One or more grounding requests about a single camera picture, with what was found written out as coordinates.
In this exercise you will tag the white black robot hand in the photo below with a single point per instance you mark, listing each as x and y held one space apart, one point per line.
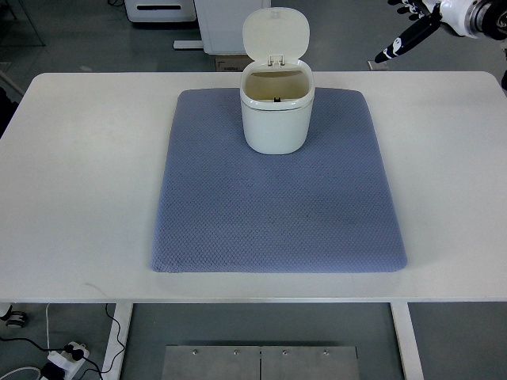
463 18

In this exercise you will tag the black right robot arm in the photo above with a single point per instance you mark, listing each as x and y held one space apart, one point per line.
489 19

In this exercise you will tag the white trash bin open lid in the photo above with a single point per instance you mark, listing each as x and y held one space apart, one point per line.
277 88

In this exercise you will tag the grey floor socket plate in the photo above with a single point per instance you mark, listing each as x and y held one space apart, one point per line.
374 66

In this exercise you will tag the white cabinet on floor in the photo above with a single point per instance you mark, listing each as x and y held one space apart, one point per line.
220 24

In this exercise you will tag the cardboard box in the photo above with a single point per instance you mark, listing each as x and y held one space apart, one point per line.
231 63

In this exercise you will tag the blue quilted mat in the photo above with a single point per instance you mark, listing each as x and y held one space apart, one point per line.
325 208

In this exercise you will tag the white appliance with slot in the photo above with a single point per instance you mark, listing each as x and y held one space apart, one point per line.
160 11

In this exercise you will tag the white right table leg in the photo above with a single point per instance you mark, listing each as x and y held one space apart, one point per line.
407 344

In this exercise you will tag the white table leg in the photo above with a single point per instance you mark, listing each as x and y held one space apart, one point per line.
121 316
407 344

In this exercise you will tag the white left table leg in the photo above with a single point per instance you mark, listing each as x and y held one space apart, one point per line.
121 316

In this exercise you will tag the black object at left edge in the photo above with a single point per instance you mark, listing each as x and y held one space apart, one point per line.
8 108

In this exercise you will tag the white power strip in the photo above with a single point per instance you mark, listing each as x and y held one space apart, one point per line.
65 364

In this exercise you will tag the grey metal base plate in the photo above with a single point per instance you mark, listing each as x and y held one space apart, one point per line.
260 362

